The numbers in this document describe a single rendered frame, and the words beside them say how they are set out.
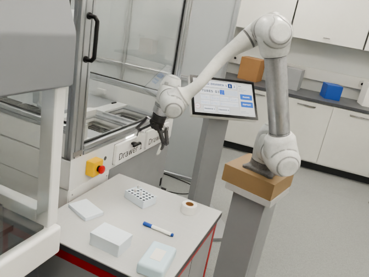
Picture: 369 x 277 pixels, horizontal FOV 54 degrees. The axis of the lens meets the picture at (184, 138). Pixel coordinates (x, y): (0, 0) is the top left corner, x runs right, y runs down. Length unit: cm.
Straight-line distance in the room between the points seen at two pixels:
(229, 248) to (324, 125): 282
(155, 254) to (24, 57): 78
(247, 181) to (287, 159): 34
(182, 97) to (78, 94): 46
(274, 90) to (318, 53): 364
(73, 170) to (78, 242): 35
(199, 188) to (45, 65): 211
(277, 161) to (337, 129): 306
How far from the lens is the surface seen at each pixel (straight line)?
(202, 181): 287
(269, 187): 195
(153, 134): 217
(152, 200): 168
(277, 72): 169
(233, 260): 229
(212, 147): 278
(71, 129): 155
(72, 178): 165
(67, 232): 148
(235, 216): 216
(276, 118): 175
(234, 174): 203
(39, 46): 95
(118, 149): 186
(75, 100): 151
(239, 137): 483
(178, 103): 162
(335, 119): 474
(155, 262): 129
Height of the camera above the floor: 161
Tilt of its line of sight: 19 degrees down
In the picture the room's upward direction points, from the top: 10 degrees clockwise
